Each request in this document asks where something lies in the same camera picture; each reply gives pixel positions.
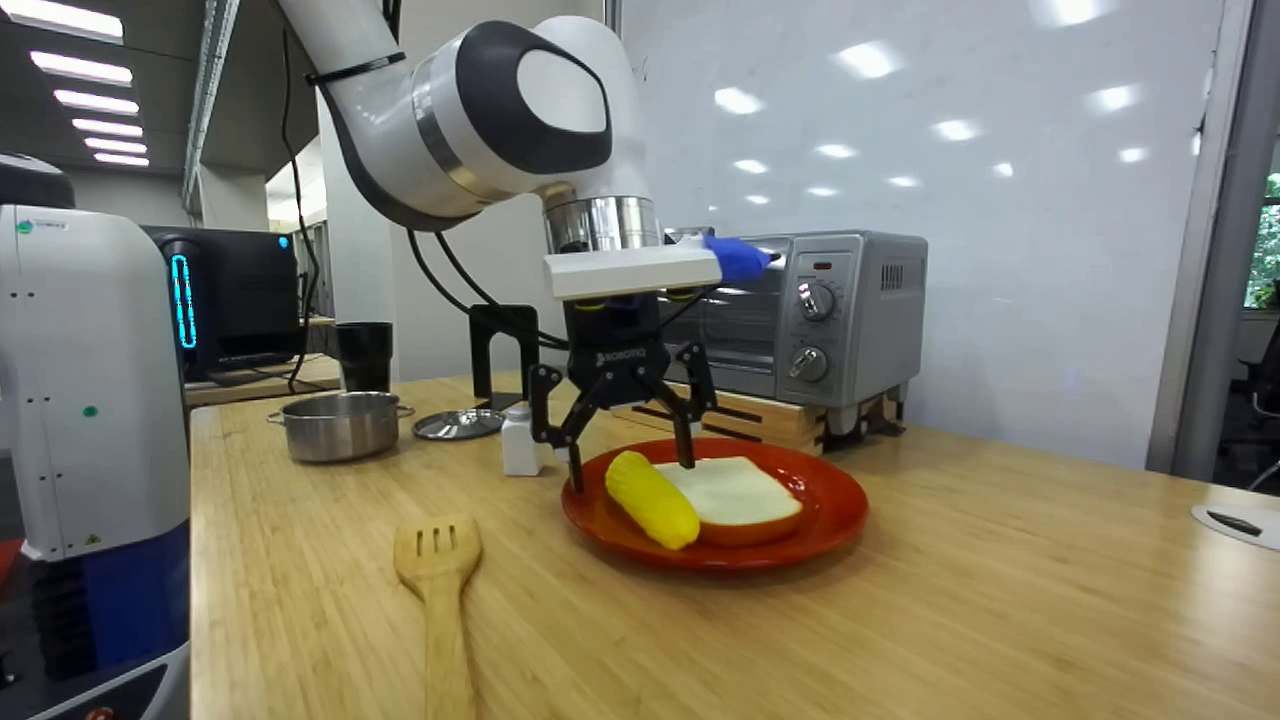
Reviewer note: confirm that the wooden spatula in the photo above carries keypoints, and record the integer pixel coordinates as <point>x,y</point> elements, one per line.
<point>440,601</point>

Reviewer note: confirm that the orange plate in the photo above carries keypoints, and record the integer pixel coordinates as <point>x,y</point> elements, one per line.
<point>826,512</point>

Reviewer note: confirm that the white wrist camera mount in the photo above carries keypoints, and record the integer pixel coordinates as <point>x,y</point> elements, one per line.
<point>625,269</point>

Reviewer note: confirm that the whiteboard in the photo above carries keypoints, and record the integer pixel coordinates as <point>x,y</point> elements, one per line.
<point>960,243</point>

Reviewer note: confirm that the yellow corn cob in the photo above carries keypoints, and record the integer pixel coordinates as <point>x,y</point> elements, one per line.
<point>650,500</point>

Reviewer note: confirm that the white and blue machine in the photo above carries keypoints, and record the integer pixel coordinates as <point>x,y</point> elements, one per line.
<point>86,403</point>

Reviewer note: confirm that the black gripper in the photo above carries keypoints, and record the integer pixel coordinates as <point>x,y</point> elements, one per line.
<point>617,347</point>

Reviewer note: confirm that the black cup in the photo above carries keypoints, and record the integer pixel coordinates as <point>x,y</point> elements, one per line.
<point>365,358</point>

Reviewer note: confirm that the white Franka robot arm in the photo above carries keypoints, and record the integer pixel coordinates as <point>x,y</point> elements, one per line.
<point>440,120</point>

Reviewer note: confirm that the white salt shaker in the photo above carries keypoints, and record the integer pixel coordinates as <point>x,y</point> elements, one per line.
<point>517,446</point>

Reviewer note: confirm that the silver toaster oven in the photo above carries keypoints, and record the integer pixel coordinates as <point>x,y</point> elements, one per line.
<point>854,315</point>

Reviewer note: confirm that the white bread slice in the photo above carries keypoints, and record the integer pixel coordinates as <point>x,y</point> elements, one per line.
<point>733,493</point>

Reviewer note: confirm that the silver pot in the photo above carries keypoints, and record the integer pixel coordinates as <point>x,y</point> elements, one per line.
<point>340,431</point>

